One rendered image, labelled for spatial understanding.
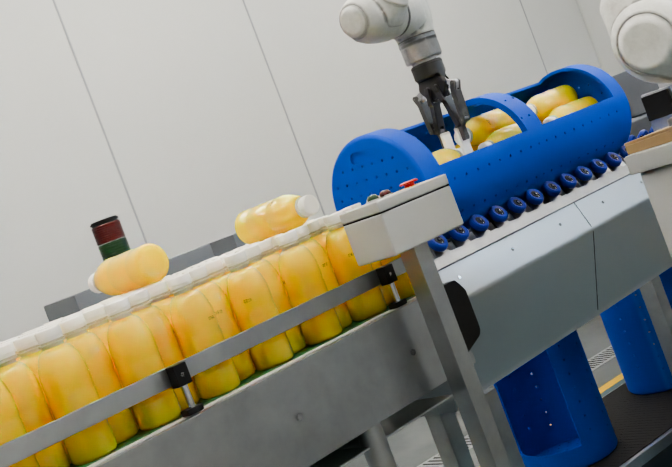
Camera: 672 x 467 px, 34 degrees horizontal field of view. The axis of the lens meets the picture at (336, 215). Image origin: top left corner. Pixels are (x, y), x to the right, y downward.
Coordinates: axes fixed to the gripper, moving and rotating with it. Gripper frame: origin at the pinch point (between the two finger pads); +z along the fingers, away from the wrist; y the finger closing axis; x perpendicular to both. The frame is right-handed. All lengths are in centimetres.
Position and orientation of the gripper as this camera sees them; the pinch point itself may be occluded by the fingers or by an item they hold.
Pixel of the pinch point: (456, 144)
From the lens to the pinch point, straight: 252.0
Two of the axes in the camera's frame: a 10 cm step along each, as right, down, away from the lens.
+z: 3.6, 9.3, 0.2
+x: -6.7, 2.7, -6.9
